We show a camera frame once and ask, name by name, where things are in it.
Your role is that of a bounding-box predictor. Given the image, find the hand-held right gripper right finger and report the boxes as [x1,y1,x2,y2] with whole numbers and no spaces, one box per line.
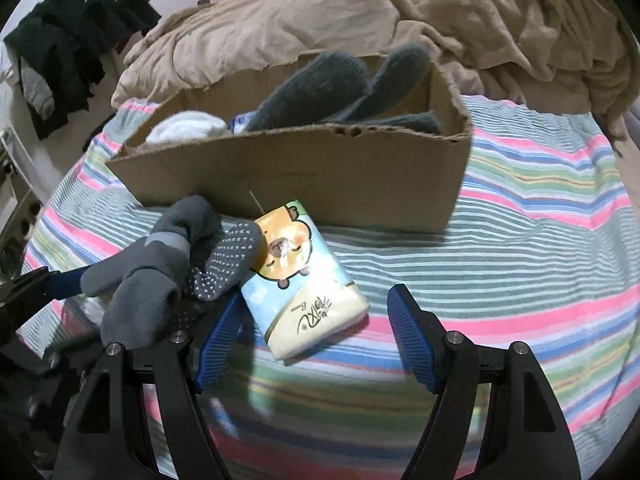
[386,284,583,480]

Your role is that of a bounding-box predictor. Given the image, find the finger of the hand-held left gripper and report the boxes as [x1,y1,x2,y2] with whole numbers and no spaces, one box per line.
[42,266,93,303]

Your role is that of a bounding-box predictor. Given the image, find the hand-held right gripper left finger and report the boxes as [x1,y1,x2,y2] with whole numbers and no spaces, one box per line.
[52,290,246,480]

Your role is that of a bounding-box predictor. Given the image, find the light grey sock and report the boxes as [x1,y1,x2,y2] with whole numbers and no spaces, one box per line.
[80,195,223,350]

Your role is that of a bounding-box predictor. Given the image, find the grey dotted non-slip sock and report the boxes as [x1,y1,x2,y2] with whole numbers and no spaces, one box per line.
[170,219,265,328]

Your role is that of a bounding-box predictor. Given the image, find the bear print tissue pack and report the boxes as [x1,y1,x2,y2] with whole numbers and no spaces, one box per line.
[239,199,371,361]

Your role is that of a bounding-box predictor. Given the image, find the brown cardboard box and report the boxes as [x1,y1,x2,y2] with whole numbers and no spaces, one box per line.
[105,50,475,235]

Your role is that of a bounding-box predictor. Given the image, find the striped bed sheet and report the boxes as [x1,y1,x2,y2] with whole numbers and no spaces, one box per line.
[22,95,635,480]

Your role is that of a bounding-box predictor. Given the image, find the grey cloth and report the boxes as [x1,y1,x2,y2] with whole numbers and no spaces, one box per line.
[19,55,57,122]

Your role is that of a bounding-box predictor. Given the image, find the white fluffy cloth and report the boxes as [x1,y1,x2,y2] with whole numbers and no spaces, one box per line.
[146,110,227,144]

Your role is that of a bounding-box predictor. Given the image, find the dark grey fuzzy sock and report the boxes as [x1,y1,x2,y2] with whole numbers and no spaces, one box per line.
[246,51,372,132]
[322,43,443,136]

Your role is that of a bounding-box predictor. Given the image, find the black fuzzy garment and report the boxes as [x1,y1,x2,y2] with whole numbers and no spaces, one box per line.
[2,0,163,142]

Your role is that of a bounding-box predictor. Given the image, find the beige blanket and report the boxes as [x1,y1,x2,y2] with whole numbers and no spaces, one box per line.
[111,0,640,158]

